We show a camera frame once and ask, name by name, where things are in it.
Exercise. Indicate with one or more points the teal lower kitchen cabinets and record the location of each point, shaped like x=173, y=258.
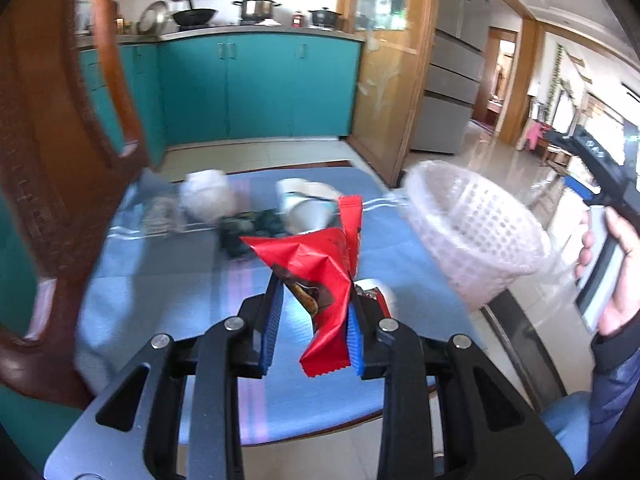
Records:
x=239, y=84

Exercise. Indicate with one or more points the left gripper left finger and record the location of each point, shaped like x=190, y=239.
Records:
x=139, y=415

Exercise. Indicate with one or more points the steel pot lid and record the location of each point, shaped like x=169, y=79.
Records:
x=154, y=19

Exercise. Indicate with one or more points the steel stock pot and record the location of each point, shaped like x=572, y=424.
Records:
x=255, y=11

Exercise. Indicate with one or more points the red snack wrapper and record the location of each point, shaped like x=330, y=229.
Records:
x=318, y=268

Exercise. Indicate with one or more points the dark blue jacket forearm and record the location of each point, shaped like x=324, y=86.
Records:
x=582, y=421

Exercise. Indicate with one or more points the blue striped seat cloth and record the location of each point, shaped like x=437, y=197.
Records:
x=180, y=284

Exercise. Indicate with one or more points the wooden chair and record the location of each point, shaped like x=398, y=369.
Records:
x=61, y=179

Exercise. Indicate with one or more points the red small jar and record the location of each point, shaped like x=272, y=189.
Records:
x=298, y=20

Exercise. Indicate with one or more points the white plastic trash basket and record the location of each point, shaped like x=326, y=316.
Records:
x=481, y=236

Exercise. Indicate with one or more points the person right hand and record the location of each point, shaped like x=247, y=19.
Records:
x=623, y=305

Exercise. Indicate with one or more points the black casserole pot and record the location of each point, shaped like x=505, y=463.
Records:
x=325, y=18

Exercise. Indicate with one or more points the grey refrigerator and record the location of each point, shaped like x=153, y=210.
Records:
x=453, y=77

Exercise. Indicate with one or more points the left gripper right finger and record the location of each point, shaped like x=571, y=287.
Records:
x=448, y=413

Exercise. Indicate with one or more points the wooden glass sliding door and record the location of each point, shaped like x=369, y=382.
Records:
x=390, y=85

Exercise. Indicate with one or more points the black wok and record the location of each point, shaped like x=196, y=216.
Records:
x=193, y=17

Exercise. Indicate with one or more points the dark green wrapper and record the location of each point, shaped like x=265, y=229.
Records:
x=232, y=230

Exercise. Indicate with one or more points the white plastic bag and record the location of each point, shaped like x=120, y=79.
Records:
x=208, y=196

